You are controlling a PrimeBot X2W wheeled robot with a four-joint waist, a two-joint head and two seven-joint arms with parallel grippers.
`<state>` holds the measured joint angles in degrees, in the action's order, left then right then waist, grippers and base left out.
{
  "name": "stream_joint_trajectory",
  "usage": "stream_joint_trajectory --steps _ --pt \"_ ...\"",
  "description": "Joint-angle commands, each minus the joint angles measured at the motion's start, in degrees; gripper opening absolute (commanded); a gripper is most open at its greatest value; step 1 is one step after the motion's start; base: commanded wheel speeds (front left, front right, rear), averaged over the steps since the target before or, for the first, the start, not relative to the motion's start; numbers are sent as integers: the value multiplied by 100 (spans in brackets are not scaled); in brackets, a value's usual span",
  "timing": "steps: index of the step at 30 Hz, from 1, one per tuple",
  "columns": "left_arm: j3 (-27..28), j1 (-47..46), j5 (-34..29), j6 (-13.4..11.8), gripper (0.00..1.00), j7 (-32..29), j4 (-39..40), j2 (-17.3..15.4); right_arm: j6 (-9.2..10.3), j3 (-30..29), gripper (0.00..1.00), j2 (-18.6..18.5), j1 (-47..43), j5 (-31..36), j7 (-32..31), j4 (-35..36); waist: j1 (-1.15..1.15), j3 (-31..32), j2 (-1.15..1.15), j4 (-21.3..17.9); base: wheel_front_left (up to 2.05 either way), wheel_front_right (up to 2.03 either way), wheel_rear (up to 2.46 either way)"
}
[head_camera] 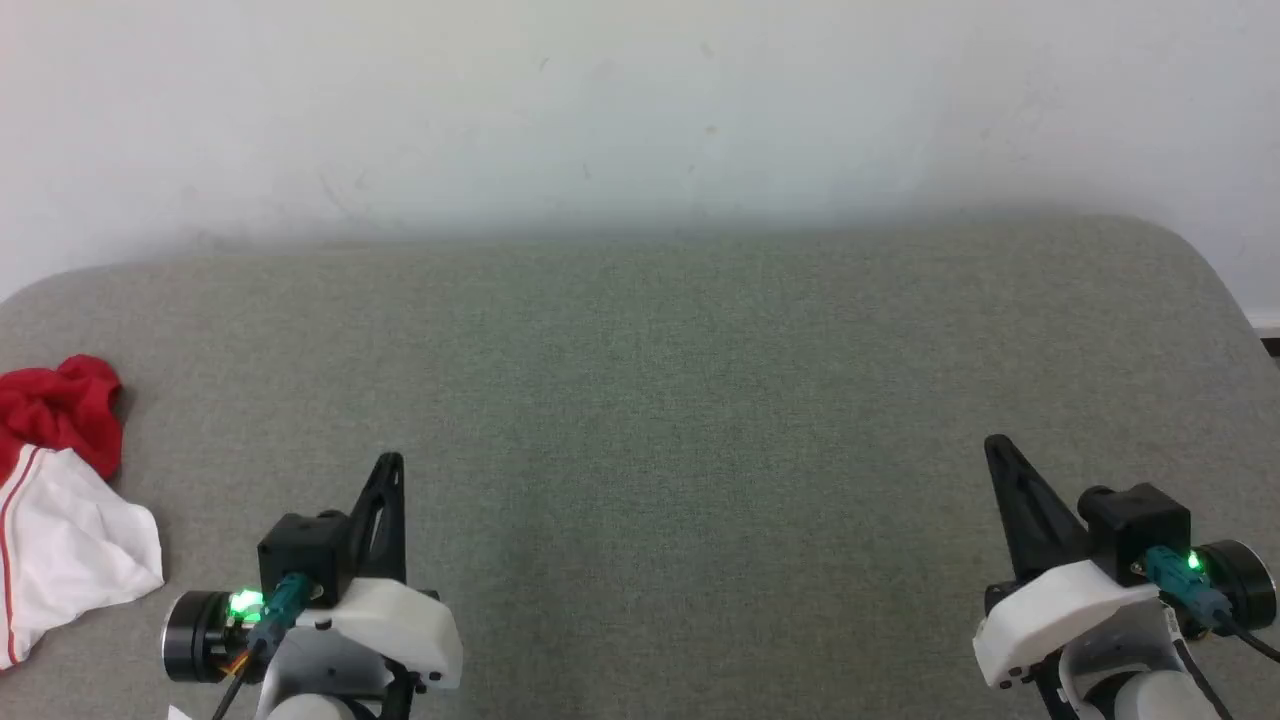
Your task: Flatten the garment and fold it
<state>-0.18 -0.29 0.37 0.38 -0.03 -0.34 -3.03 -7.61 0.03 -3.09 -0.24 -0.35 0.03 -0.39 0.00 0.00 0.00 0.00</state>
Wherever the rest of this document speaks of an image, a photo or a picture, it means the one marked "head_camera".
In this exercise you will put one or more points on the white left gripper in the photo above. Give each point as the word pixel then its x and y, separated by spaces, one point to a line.
pixel 400 625

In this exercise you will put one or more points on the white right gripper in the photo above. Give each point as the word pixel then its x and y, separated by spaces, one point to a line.
pixel 1060 610

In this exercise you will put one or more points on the red white Bulls jersey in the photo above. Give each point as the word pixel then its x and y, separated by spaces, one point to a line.
pixel 60 540

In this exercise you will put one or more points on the grey-green fabric sofa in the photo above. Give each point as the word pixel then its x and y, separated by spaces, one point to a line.
pixel 650 450

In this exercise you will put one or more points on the white baseboard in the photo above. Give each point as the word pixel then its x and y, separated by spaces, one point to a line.
pixel 1265 322

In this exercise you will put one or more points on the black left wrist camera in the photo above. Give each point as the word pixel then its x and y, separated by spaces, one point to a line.
pixel 300 550

